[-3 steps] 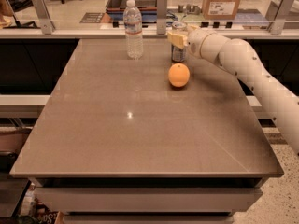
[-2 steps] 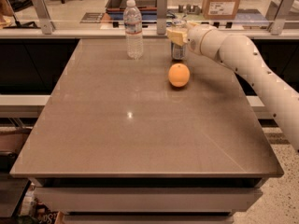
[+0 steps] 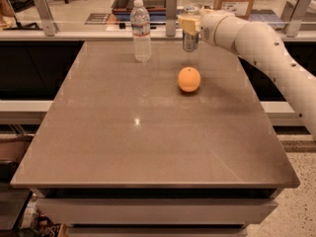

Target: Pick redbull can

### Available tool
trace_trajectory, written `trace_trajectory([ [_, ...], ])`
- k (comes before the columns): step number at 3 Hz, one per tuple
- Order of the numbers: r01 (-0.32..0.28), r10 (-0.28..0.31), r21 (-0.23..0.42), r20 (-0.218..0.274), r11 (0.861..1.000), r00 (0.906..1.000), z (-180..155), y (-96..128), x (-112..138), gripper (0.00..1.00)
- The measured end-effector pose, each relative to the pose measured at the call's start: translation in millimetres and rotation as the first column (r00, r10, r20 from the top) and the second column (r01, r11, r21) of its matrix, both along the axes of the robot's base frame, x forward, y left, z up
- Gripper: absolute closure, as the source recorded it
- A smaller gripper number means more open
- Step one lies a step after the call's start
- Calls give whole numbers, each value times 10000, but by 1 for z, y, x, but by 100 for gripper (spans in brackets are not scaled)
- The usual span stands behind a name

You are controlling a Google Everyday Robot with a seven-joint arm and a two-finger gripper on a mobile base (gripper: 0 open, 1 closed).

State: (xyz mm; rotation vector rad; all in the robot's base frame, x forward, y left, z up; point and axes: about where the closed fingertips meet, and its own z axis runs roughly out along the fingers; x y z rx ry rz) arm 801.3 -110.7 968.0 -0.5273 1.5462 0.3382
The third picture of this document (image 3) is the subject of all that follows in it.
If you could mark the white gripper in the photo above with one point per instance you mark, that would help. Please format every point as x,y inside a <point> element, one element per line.
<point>207,27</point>

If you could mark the silver Red Bull can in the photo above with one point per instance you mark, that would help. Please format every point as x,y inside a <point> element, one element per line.
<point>191,42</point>

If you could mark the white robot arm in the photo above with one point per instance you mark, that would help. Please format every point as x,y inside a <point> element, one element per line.
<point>258,44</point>

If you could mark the clear plastic water bottle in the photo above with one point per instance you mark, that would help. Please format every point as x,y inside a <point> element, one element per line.
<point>140,24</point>

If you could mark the orange fruit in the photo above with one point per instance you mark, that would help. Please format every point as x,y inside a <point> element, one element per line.
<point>188,79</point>

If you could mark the grey table drawer front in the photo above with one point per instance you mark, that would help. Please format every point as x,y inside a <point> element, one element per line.
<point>156,211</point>

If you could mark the middle metal railing bracket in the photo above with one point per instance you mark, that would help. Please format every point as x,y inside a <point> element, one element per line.
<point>171,13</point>

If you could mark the metal railing bracket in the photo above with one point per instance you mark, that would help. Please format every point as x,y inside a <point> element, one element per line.
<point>48,24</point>
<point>171,13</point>
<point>293,17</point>

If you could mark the right metal railing bracket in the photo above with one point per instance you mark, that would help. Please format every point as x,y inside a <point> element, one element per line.
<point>293,17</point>

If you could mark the left metal railing bracket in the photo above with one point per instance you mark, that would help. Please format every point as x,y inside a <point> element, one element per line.
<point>48,24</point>

